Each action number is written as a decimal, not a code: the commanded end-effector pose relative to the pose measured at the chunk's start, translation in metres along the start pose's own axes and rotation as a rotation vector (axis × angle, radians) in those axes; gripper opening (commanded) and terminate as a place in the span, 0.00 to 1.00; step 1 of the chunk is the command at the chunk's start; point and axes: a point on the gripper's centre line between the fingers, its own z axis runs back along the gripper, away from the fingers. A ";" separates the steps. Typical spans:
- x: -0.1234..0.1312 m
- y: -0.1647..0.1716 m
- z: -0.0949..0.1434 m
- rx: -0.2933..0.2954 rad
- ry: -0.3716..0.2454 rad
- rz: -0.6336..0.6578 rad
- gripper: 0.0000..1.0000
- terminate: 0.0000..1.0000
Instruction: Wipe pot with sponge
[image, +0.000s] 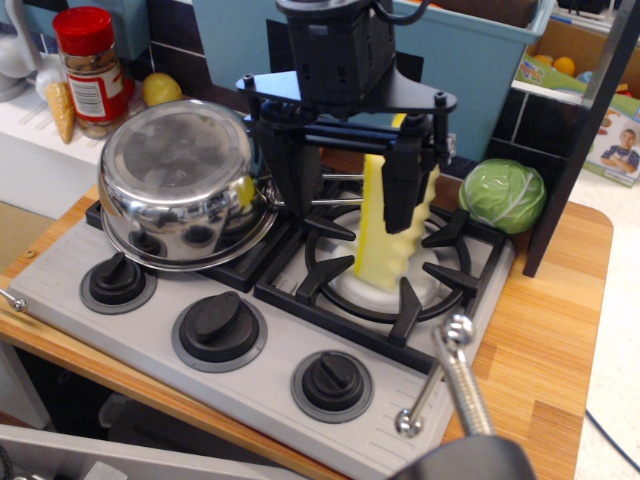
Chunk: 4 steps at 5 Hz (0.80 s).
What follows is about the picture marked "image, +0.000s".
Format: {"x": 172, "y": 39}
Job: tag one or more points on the toy ice cream cone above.
{"x": 62, "y": 108}

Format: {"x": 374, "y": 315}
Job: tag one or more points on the black stove knob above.
{"x": 332, "y": 387}
{"x": 117, "y": 286}
{"x": 219, "y": 333}

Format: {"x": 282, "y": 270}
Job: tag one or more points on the green toy cabbage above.
{"x": 504, "y": 194}

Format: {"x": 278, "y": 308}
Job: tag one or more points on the grey toy faucet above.
{"x": 19, "y": 55}

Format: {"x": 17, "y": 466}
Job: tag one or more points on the blue plastic bin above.
{"x": 472, "y": 58}

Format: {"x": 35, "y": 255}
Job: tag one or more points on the black right stove knob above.
{"x": 332, "y": 387}

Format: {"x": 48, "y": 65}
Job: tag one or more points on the yellow toy lemon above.
{"x": 159, "y": 88}

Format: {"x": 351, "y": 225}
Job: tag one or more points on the red lid spice jar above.
{"x": 86, "y": 44}

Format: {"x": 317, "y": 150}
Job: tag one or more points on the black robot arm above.
{"x": 345, "y": 92}

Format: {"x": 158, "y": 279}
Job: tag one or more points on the yellow wavy sponge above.
{"x": 382, "y": 258}

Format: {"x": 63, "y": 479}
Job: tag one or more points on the grey toy stove top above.
{"x": 368, "y": 447}

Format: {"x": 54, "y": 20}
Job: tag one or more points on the stainless steel pot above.
{"x": 181, "y": 127}

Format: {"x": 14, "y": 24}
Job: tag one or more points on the black right burner grate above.
{"x": 314, "y": 303}

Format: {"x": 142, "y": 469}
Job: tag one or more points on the black left stove knob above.
{"x": 117, "y": 286}

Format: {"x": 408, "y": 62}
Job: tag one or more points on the cardboard box of toys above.
{"x": 564, "y": 59}

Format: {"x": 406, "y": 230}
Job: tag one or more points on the black middle stove knob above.
{"x": 219, "y": 333}

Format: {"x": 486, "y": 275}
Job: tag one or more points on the wooden counter board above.
{"x": 534, "y": 362}

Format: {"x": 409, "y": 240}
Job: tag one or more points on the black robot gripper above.
{"x": 290, "y": 123}

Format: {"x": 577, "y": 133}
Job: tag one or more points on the black vertical post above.
{"x": 616, "y": 54}

